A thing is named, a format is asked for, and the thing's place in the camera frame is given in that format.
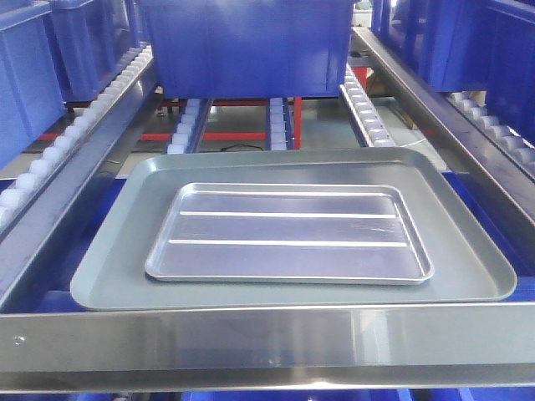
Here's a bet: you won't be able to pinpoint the silver ribbed metal tray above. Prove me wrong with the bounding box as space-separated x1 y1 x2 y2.
145 182 435 285

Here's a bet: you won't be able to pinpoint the large grey plastic tray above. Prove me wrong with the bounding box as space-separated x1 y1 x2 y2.
70 147 517 310

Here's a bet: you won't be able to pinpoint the blue bin centre shelf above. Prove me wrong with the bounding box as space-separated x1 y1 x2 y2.
139 1 354 99

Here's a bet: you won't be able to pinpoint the blue bin shelf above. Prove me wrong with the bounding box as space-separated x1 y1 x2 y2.
139 1 354 99
371 1 534 141

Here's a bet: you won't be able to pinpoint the blue bin right shelf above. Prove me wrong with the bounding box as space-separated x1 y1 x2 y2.
371 1 534 141

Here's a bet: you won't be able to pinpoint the white roller track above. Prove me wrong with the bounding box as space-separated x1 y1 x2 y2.
340 64 396 147
267 98 288 150
165 99 213 155

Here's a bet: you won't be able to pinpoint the far right roller track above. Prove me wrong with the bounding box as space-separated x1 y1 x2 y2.
447 92 534 179

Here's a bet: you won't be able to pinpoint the blue bin behind left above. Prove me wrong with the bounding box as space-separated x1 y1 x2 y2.
45 0 141 102

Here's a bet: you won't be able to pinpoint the far left roller track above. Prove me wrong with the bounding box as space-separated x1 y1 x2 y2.
1 44 153 231

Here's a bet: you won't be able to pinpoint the front steel cross bar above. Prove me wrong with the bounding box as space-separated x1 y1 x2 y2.
1 302 534 393

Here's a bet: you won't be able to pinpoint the blue bin left edge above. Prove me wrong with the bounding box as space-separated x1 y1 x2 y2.
1 1 64 166

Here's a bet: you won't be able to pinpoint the red steel floor frame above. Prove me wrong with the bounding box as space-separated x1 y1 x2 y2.
37 66 369 143

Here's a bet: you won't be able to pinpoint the right dark steel rail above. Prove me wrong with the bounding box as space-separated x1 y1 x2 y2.
351 26 535 268

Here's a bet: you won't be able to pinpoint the dark steel rail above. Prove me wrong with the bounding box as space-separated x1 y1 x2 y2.
1 63 161 312
351 26 535 268

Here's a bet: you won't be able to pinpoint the left dark steel rail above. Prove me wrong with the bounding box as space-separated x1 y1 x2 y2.
1 63 161 312

